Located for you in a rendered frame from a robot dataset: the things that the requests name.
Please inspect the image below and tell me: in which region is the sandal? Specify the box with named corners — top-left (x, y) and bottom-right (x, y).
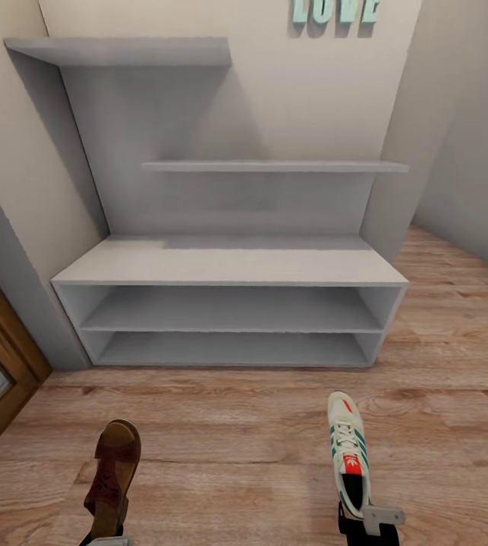
top-left (84, 419), bottom-right (141, 541)

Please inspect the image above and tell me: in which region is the gym shoe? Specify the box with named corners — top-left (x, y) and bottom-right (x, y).
top-left (327, 391), bottom-right (371, 521)

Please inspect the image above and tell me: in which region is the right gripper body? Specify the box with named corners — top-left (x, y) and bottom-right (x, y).
top-left (344, 517), bottom-right (399, 546)

